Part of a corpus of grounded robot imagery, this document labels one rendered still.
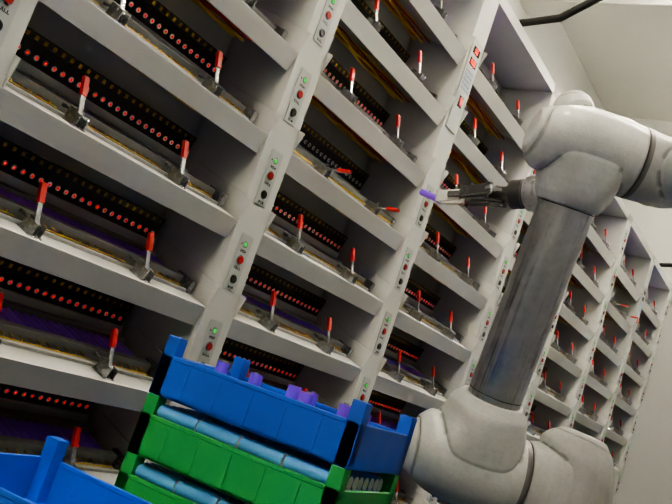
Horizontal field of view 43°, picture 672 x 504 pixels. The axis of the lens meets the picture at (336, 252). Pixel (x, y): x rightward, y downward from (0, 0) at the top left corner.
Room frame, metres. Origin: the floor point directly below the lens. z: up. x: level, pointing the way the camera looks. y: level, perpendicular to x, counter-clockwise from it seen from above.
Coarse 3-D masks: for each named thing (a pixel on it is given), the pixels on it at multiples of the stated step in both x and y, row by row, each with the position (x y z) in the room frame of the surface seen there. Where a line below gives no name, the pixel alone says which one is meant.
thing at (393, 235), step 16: (304, 176) 1.88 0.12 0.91; (320, 176) 1.92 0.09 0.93; (320, 192) 1.95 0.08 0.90; (336, 192) 1.99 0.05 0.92; (336, 208) 2.03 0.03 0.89; (352, 208) 2.07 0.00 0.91; (368, 224) 2.16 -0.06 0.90; (384, 224) 2.21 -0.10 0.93; (400, 224) 2.33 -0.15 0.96; (384, 240) 2.25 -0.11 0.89; (400, 240) 2.31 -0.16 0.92
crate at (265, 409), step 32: (160, 384) 1.14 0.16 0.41; (192, 384) 1.12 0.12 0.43; (224, 384) 1.10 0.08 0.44; (224, 416) 1.09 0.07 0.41; (256, 416) 1.07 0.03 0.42; (288, 416) 1.05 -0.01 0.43; (320, 416) 1.03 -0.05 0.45; (352, 416) 1.01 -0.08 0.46; (320, 448) 1.03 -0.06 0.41; (352, 448) 1.01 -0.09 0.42; (384, 448) 1.10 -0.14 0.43
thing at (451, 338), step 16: (416, 288) 2.81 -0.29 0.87; (400, 304) 2.40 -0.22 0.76; (416, 304) 2.86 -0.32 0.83; (432, 304) 2.95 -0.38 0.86; (400, 320) 2.44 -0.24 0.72; (416, 320) 2.52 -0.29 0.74; (432, 320) 2.74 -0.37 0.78; (448, 320) 2.97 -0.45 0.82; (416, 336) 2.56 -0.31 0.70; (432, 336) 2.63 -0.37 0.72; (448, 336) 2.75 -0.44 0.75; (464, 336) 2.92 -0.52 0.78; (448, 352) 2.78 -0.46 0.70; (464, 352) 2.86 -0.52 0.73
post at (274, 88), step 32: (288, 0) 1.77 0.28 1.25; (320, 0) 1.74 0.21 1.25; (224, 64) 1.84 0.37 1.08; (256, 64) 1.79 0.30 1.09; (320, 64) 1.80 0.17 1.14; (256, 96) 1.77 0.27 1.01; (288, 96) 1.75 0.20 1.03; (288, 128) 1.78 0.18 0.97; (192, 160) 1.83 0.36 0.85; (224, 160) 1.78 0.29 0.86; (256, 160) 1.74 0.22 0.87; (288, 160) 1.81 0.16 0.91; (256, 192) 1.75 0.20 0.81; (192, 224) 1.79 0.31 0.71; (256, 224) 1.78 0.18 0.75; (192, 256) 1.78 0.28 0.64; (224, 256) 1.73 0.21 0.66; (224, 288) 1.76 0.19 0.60; (128, 320) 1.84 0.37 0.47; (160, 320) 1.79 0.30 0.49; (224, 320) 1.79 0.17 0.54; (192, 352) 1.74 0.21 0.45; (96, 416) 1.83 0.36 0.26; (128, 416) 1.78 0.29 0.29
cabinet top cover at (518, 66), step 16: (496, 16) 2.49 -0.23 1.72; (512, 16) 2.49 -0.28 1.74; (496, 32) 2.59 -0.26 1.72; (512, 32) 2.55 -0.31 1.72; (496, 48) 2.70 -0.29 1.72; (512, 48) 2.66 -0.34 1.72; (528, 48) 2.64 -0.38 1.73; (496, 64) 2.83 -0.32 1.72; (512, 64) 2.78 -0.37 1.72; (528, 64) 2.74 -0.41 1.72; (512, 80) 2.92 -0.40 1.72; (528, 80) 2.87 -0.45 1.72; (544, 80) 2.82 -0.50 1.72
